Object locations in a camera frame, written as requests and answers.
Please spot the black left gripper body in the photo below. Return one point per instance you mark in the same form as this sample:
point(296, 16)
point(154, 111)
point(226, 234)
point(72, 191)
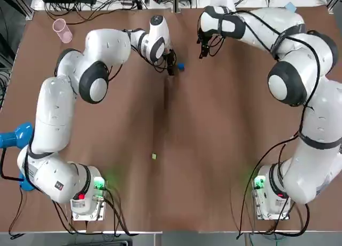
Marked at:
point(169, 54)

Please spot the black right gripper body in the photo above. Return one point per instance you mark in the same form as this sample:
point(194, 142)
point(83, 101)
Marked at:
point(205, 38)

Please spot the blue magnetic cube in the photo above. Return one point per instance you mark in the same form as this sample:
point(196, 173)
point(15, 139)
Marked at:
point(181, 67)

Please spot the green magnetic cube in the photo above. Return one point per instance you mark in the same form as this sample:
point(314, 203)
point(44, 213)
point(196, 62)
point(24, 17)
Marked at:
point(154, 156)

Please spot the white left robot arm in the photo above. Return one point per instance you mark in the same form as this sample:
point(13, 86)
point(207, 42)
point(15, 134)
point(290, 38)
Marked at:
point(53, 118)

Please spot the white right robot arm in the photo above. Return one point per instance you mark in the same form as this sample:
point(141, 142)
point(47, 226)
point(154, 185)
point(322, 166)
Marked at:
point(307, 136)

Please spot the pink translucent plastic cup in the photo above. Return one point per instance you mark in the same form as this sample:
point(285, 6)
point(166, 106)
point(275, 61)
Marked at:
point(62, 32)

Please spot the blue desk lamp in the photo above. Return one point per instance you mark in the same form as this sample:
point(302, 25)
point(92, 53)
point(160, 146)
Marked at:
point(16, 136)

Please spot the silver aluminium frame post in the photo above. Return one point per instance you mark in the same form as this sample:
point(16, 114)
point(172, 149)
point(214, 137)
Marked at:
point(175, 1)

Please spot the silver aluminium frame rail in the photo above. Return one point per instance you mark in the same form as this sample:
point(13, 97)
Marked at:
point(29, 12)

